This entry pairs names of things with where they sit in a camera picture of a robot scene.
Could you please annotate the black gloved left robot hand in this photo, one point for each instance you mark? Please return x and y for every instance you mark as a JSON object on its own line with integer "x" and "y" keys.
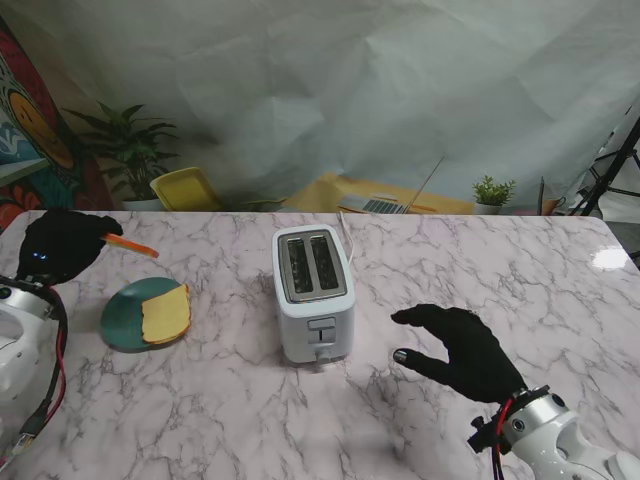
{"x": 60, "y": 245}

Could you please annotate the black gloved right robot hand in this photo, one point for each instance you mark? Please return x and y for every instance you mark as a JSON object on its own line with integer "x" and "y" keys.
{"x": 475, "y": 360}

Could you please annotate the yellow toy toast slice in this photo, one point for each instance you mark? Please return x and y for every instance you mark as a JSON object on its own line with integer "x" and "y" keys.
{"x": 135, "y": 246}
{"x": 167, "y": 315}

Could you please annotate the white two-slot toaster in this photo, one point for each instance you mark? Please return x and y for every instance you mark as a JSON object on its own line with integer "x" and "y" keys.
{"x": 320, "y": 310}

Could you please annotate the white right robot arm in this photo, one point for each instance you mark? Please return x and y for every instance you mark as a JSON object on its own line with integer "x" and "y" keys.
{"x": 555, "y": 440}

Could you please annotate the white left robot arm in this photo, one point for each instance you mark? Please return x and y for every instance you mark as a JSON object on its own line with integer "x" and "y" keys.
{"x": 20, "y": 340}

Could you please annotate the teal round plate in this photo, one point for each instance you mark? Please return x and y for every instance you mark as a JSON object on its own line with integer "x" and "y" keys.
{"x": 122, "y": 320}

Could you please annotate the colourful mural panel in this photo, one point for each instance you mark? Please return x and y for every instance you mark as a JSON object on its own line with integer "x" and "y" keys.
{"x": 30, "y": 150}

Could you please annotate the large green potted plant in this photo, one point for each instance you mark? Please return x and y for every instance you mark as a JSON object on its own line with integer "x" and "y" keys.
{"x": 132, "y": 150}

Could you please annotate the yellow plastic chair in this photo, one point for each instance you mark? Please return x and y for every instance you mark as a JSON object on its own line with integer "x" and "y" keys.
{"x": 185, "y": 190}

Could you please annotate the small green potted plant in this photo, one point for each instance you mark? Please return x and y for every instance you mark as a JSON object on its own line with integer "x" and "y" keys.
{"x": 492, "y": 195}

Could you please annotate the silver open laptop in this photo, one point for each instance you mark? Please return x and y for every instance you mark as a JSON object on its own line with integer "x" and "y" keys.
{"x": 375, "y": 205}

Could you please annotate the black tripod stand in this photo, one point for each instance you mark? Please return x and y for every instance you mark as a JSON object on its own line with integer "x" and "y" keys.
{"x": 607, "y": 175}

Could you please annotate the yellow desk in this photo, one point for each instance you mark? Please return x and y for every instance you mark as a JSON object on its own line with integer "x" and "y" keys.
{"x": 320, "y": 192}

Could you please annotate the white paper backdrop sheet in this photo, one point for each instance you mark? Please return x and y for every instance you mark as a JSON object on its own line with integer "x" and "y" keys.
{"x": 320, "y": 75}

